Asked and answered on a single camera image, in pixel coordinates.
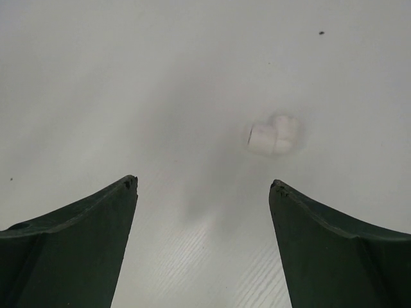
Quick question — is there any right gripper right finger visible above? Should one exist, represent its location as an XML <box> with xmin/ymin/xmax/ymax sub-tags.
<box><xmin>269</xmin><ymin>180</ymin><xmax>410</xmax><ymax>307</ymax></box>

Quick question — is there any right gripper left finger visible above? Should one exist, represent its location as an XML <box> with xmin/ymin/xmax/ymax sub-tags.
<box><xmin>1</xmin><ymin>175</ymin><xmax>138</xmax><ymax>307</ymax></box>

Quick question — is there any white elbow pipe fitting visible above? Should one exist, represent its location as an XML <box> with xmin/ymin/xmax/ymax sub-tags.
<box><xmin>246</xmin><ymin>115</ymin><xmax>299</xmax><ymax>156</ymax></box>

